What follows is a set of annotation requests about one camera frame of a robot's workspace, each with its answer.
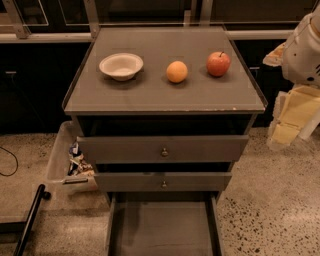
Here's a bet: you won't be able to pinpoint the metal railing frame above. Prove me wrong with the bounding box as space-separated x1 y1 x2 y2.
0 0 320 44

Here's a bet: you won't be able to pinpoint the grey drawer cabinet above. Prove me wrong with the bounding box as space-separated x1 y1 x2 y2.
61 26 269 201

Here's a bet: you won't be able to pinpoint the orange fruit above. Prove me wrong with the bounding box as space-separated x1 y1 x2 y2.
166 61 188 83

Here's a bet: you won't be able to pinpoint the white post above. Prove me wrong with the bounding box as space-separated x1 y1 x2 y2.
299 110 320 140

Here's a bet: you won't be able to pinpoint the grey middle drawer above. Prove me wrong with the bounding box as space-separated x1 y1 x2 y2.
94 172 232 192

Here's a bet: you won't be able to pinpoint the black metal stand leg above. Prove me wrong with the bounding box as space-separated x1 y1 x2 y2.
0 184 51 256

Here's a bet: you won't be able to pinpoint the white paper bowl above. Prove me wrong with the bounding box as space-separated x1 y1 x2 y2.
99 53 144 82

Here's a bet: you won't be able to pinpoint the black cable on floor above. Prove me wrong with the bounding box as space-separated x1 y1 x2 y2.
0 146 20 178

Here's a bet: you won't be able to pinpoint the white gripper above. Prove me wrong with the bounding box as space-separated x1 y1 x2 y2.
263 6 320 147

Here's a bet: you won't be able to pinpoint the red apple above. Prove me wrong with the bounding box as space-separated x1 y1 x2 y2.
206 52 231 77

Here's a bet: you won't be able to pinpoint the grey top drawer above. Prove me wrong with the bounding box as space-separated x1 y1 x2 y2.
77 135 248 164

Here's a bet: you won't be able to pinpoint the grey open bottom drawer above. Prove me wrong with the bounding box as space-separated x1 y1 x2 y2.
105 192 225 256

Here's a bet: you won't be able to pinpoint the snack packets in bin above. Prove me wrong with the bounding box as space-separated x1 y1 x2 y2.
68 142 94 177

